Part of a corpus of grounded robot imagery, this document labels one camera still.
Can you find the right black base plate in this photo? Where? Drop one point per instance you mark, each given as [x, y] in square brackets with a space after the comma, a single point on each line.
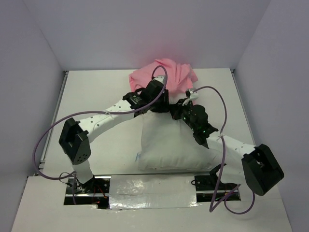
[205, 186]

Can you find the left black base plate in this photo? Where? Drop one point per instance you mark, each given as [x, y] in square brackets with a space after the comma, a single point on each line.
[96, 192]

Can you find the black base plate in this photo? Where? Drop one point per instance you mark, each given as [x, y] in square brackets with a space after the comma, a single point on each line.
[205, 186]
[96, 192]

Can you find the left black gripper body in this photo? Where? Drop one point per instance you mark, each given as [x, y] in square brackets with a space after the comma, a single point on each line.
[162, 105]

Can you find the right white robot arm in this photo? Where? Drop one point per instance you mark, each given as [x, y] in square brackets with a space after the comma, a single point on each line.
[260, 169]

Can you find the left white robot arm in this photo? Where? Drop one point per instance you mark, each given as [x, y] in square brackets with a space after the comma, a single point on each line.
[76, 136]

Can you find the silver tape patch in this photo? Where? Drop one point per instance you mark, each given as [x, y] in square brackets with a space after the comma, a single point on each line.
[152, 191]

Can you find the white pillow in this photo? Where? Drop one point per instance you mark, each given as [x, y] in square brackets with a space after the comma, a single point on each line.
[168, 144]

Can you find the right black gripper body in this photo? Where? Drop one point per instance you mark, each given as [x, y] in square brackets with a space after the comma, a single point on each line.
[183, 111]

